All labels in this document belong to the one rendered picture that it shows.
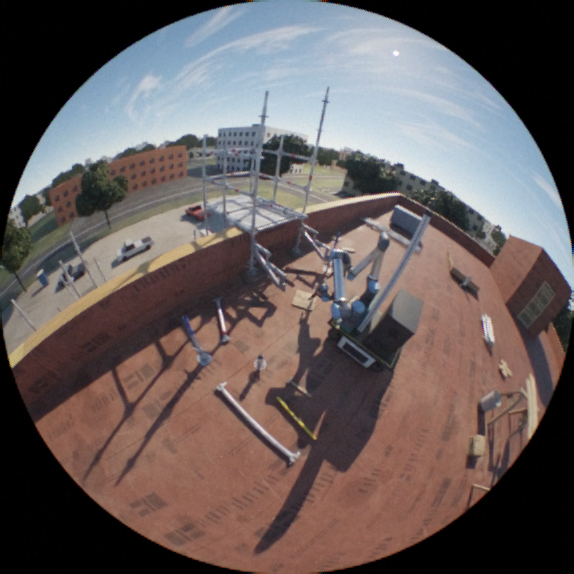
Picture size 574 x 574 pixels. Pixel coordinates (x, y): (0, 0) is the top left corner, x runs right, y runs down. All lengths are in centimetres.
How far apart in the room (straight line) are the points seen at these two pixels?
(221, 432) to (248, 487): 60
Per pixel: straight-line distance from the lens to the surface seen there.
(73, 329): 257
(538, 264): 962
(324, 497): 213
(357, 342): 213
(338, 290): 189
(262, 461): 195
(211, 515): 217
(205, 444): 200
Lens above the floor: 194
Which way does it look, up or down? 43 degrees down
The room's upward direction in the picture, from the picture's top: 11 degrees clockwise
